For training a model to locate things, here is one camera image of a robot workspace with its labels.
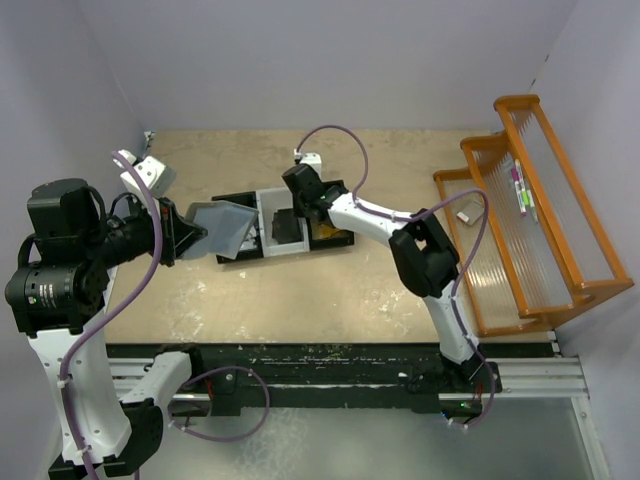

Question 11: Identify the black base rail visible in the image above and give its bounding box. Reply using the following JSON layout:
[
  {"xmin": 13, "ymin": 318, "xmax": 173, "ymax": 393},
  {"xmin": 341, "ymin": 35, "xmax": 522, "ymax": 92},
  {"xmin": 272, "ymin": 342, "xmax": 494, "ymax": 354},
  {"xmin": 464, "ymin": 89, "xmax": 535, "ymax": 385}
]
[{"xmin": 107, "ymin": 343, "xmax": 502, "ymax": 416}]

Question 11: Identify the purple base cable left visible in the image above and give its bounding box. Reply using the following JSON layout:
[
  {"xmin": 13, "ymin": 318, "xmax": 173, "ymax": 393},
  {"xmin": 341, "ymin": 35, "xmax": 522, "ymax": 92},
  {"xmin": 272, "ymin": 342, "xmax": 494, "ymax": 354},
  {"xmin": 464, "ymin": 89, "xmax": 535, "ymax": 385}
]
[{"xmin": 167, "ymin": 364, "xmax": 272, "ymax": 442}]

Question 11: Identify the gold cards stack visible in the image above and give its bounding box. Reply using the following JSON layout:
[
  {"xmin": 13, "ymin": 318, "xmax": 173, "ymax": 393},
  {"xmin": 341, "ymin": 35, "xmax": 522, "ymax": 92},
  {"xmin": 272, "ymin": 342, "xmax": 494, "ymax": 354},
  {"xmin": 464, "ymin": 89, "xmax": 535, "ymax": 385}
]
[{"xmin": 311, "ymin": 224, "xmax": 349, "ymax": 241}]

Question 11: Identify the orange wooden rack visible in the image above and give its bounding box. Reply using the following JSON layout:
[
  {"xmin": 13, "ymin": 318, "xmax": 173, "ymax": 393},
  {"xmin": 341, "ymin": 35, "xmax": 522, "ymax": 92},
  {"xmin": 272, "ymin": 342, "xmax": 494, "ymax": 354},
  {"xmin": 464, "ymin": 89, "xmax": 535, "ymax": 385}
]
[{"xmin": 433, "ymin": 94, "xmax": 634, "ymax": 337}]

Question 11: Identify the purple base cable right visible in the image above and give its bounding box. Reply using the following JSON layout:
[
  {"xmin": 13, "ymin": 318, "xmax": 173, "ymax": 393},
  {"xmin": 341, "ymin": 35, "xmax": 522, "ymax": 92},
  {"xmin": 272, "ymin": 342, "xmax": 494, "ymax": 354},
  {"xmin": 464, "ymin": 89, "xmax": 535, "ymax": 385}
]
[{"xmin": 442, "ymin": 379, "xmax": 499, "ymax": 432}]

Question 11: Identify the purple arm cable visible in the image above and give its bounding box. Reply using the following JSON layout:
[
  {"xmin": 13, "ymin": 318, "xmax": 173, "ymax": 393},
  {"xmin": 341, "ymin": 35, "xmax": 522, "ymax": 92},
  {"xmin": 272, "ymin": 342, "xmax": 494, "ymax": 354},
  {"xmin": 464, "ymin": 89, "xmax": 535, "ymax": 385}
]
[
  {"xmin": 58, "ymin": 149, "xmax": 166, "ymax": 480},
  {"xmin": 295, "ymin": 124, "xmax": 497, "ymax": 401}
]

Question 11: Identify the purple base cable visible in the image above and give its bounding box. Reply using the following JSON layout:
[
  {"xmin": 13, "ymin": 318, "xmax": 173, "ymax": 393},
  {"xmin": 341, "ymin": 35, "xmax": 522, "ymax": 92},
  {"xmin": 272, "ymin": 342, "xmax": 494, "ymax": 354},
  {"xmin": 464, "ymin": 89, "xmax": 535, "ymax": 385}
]
[
  {"xmin": 167, "ymin": 364, "xmax": 272, "ymax": 442},
  {"xmin": 442, "ymin": 379, "xmax": 499, "ymax": 432}
]

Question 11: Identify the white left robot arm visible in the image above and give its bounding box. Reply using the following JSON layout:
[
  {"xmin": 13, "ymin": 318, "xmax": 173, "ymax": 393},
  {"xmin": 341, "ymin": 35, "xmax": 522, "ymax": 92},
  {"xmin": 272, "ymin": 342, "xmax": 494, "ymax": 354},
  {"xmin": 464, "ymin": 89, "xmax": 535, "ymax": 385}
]
[{"xmin": 5, "ymin": 178, "xmax": 206, "ymax": 479}]

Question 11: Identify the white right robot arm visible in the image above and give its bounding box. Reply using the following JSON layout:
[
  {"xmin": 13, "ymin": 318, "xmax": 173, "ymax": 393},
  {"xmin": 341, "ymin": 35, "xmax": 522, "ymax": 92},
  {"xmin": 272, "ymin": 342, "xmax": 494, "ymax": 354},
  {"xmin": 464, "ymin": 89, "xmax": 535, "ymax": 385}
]
[{"xmin": 282, "ymin": 163, "xmax": 483, "ymax": 391}]

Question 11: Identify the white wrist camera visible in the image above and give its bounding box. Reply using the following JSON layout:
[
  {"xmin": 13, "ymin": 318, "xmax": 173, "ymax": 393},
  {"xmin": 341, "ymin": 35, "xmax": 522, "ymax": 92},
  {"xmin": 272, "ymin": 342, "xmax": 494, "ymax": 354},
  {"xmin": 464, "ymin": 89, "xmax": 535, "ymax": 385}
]
[
  {"xmin": 293, "ymin": 149, "xmax": 322, "ymax": 177},
  {"xmin": 112, "ymin": 150, "xmax": 176, "ymax": 200}
]

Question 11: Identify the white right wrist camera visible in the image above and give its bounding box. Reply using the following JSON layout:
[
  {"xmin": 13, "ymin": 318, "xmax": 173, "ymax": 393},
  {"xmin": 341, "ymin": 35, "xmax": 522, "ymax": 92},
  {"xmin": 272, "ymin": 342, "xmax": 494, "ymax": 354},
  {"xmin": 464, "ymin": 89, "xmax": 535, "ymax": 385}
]
[{"xmin": 293, "ymin": 149, "xmax": 322, "ymax": 177}]

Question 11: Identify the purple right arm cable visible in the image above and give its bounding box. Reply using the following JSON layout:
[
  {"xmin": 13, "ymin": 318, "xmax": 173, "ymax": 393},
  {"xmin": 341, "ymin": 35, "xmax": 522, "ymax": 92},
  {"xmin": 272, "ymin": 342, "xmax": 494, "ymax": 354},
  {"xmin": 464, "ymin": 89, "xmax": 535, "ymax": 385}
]
[{"xmin": 295, "ymin": 124, "xmax": 497, "ymax": 401}]

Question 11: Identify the pink marker pen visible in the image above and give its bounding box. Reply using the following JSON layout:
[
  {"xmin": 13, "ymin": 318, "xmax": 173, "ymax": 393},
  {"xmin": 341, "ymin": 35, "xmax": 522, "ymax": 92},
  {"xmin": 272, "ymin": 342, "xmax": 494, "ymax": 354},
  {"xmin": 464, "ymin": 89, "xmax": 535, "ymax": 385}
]
[{"xmin": 511, "ymin": 160, "xmax": 524, "ymax": 197}]

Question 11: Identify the silver cards stack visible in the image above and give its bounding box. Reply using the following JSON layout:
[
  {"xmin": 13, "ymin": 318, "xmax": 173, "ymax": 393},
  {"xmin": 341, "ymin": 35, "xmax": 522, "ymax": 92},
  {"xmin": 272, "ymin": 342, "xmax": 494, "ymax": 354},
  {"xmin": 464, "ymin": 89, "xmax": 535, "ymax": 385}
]
[{"xmin": 240, "ymin": 233, "xmax": 257, "ymax": 251}]

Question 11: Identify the grey card holder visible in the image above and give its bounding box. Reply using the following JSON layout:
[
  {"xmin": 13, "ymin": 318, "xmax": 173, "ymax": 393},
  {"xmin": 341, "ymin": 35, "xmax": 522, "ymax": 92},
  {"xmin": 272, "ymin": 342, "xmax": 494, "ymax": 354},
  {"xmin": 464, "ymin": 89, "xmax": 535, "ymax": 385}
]
[{"xmin": 182, "ymin": 200, "xmax": 259, "ymax": 260}]

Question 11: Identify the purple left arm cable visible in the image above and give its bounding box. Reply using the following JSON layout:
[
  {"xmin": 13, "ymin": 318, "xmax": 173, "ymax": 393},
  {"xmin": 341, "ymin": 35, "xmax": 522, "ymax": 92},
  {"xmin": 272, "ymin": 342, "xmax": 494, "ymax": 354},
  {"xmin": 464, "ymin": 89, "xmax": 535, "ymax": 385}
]
[{"xmin": 58, "ymin": 149, "xmax": 166, "ymax": 480}]

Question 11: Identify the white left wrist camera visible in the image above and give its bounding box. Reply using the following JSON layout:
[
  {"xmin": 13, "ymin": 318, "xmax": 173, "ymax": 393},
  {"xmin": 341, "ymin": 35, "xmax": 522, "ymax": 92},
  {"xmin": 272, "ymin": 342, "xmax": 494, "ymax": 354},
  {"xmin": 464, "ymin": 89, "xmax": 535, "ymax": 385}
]
[{"xmin": 112, "ymin": 150, "xmax": 176, "ymax": 200}]

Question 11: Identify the green marker pen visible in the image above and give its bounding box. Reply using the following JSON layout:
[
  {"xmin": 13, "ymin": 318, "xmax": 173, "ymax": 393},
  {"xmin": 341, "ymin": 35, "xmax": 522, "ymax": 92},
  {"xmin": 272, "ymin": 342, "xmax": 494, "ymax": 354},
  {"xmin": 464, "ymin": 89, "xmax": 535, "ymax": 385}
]
[{"xmin": 518, "ymin": 186, "xmax": 539, "ymax": 223}]

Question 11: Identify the black bin with gold cards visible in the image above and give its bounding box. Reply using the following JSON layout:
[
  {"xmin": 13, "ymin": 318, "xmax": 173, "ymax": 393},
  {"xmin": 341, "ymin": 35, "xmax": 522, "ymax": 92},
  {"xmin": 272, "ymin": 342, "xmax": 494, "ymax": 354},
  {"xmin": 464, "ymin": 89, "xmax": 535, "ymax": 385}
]
[{"xmin": 306, "ymin": 180, "xmax": 355, "ymax": 251}]

